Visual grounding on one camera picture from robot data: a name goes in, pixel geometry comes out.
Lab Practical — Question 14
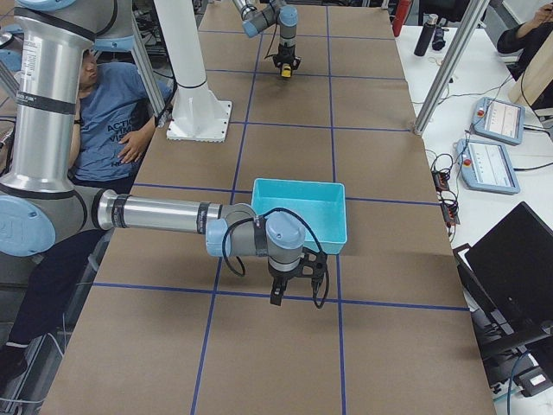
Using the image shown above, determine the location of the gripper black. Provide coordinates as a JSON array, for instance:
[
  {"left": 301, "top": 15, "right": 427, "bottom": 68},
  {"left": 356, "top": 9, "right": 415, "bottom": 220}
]
[
  {"left": 272, "top": 44, "right": 300, "bottom": 74},
  {"left": 270, "top": 270, "right": 297, "bottom": 306}
]

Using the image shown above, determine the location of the yellow beetle toy car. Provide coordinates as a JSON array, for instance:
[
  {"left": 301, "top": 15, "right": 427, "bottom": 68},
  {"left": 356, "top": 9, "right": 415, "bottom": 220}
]
[{"left": 280, "top": 63, "right": 293, "bottom": 79}]

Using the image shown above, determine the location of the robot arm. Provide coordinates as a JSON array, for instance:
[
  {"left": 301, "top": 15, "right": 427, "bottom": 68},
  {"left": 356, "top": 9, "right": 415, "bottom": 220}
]
[
  {"left": 233, "top": 0, "right": 301, "bottom": 79},
  {"left": 1, "top": 1, "right": 308, "bottom": 304}
]

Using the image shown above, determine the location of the light blue plastic bin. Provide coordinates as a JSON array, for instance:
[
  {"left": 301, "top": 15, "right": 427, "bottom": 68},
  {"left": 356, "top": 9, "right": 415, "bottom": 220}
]
[{"left": 251, "top": 178, "right": 347, "bottom": 255}]

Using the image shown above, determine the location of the red cylinder bottle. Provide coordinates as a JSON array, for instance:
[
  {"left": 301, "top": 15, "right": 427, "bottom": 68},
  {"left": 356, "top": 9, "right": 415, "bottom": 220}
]
[{"left": 391, "top": 0, "right": 412, "bottom": 37}]

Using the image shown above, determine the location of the black water bottle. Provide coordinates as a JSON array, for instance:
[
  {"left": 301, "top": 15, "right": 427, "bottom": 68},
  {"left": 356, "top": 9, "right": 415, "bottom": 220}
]
[{"left": 414, "top": 14, "right": 438, "bottom": 57}]

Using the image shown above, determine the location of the seated person blue shirt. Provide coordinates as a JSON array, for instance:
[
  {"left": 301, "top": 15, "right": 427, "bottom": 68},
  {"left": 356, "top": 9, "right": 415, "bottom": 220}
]
[{"left": 1, "top": 51, "right": 156, "bottom": 386}]

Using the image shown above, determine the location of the near teach pendant tablet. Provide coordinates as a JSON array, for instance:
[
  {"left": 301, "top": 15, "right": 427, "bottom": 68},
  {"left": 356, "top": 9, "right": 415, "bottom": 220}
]
[{"left": 454, "top": 138, "right": 520, "bottom": 195}]

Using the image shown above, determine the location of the teach pendant tablet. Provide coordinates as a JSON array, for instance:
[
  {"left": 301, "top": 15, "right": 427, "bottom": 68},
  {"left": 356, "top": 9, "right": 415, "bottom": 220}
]
[
  {"left": 472, "top": 97, "right": 525, "bottom": 145},
  {"left": 454, "top": 138, "right": 520, "bottom": 195}
]

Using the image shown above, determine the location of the far teach pendant tablet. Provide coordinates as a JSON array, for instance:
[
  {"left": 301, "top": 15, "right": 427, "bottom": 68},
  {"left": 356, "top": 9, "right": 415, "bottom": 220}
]
[{"left": 472, "top": 97, "right": 525, "bottom": 145}]

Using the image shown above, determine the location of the black laptop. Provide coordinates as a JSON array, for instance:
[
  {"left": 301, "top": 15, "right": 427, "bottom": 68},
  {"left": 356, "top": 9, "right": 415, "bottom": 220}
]
[{"left": 454, "top": 201, "right": 552, "bottom": 365}]

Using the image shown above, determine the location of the person at desk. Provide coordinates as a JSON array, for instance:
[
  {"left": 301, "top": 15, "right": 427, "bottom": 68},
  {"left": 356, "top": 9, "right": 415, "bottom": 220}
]
[{"left": 497, "top": 3, "right": 552, "bottom": 80}]

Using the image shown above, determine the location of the white camera stand pedestal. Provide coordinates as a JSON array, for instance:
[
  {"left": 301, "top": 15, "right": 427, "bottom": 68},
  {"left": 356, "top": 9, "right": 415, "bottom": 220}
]
[{"left": 155, "top": 0, "right": 232, "bottom": 143}]

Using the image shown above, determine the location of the aluminium frame post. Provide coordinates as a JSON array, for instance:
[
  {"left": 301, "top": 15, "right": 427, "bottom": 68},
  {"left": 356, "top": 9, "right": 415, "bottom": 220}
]
[{"left": 412, "top": 0, "right": 490, "bottom": 136}]

